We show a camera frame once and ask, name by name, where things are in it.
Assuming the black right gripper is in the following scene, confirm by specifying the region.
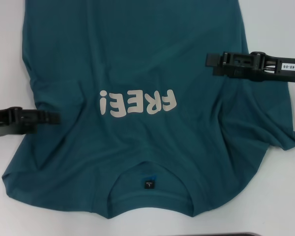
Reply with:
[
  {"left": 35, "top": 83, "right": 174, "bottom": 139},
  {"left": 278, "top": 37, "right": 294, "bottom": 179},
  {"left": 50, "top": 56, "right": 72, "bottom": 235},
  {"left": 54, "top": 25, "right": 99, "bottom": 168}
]
[{"left": 205, "top": 51, "right": 295, "bottom": 83}]

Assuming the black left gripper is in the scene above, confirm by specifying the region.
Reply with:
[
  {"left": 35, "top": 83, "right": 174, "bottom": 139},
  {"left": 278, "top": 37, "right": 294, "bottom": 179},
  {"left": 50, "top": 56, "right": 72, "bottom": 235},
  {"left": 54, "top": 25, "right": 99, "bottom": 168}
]
[{"left": 0, "top": 106, "right": 62, "bottom": 137}]

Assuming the teal FREE print t-shirt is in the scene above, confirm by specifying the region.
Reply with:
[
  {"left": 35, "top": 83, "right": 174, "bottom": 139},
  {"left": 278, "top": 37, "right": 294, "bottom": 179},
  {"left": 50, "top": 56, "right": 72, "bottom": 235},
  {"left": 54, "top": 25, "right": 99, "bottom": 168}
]
[{"left": 1, "top": 0, "right": 295, "bottom": 212}]

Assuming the black flat panel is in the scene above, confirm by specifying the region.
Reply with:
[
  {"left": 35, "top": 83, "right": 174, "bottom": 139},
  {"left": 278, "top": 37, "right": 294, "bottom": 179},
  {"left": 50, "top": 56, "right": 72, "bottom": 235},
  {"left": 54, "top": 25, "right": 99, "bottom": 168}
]
[{"left": 184, "top": 232, "right": 260, "bottom": 236}]

